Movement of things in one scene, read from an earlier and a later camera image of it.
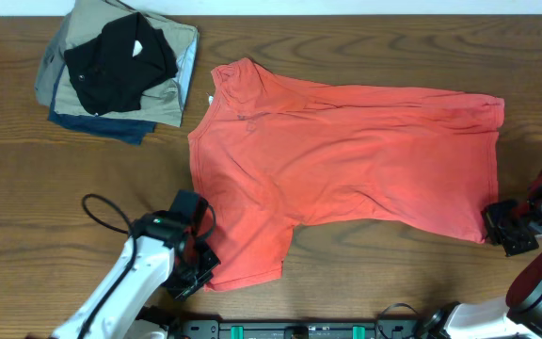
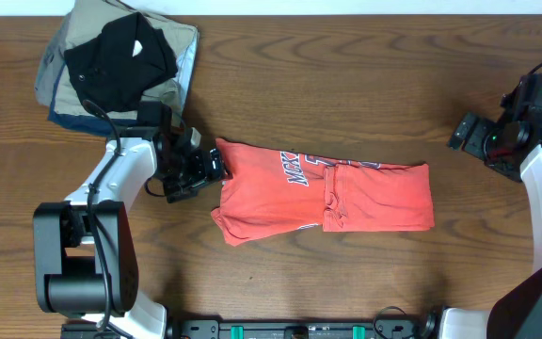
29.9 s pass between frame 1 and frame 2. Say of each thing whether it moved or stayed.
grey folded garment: stayed
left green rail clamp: stayed
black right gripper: moved
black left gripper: moved
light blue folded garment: stayed
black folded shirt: stayed
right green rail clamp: stayed
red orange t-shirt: moved
